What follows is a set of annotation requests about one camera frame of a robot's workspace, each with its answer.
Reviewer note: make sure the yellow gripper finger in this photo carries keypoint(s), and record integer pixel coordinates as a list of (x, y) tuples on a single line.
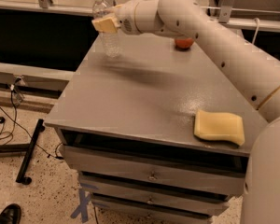
[(107, 24)]

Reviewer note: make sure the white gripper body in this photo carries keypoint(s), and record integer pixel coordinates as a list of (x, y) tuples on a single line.
[(126, 17)]

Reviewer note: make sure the clear plastic water bottle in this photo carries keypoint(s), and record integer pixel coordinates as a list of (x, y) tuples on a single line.
[(109, 41)]

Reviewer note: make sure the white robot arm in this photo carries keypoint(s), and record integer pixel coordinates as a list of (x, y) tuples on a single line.
[(254, 73)]

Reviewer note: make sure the yellow sponge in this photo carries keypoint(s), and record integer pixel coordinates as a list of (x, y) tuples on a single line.
[(213, 126)]

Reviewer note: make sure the red apple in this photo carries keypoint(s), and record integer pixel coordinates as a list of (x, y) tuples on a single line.
[(184, 43)]

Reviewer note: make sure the grey drawer cabinet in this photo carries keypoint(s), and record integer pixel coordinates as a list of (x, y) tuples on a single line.
[(144, 103)]

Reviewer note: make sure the top grey drawer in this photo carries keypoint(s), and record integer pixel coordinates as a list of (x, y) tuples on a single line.
[(153, 171)]

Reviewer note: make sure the grey drawer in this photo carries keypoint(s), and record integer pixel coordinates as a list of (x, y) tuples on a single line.
[(153, 171), (149, 211), (144, 194)]

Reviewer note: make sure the black metal stand leg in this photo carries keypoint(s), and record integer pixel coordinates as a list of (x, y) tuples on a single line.
[(26, 150)]

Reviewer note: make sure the blue tape cross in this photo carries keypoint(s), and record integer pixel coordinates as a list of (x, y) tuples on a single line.
[(82, 208)]

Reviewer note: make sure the middle grey drawer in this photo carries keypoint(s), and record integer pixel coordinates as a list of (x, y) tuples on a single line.
[(144, 194)]

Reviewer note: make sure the bottom grey drawer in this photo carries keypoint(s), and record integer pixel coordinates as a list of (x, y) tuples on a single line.
[(149, 211)]

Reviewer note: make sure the black leather shoe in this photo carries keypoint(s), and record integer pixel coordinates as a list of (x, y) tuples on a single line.
[(11, 214)]

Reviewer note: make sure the metal railing frame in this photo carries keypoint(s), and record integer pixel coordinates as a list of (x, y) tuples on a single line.
[(84, 0)]

